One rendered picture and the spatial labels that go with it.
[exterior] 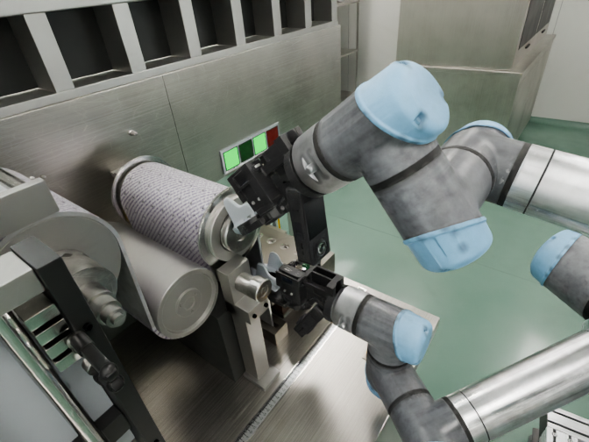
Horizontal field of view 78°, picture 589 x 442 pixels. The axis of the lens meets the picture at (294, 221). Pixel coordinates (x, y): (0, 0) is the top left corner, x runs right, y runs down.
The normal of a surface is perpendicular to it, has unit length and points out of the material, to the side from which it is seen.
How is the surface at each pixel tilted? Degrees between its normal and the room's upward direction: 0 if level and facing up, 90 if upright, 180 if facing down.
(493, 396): 15
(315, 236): 82
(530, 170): 46
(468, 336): 0
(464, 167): 21
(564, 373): 28
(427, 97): 51
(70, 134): 90
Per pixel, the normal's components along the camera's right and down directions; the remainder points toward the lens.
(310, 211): 0.77, 0.18
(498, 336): -0.07, -0.82
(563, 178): -0.43, -0.21
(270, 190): 0.57, -0.29
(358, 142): -0.61, 0.48
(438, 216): -0.17, 0.22
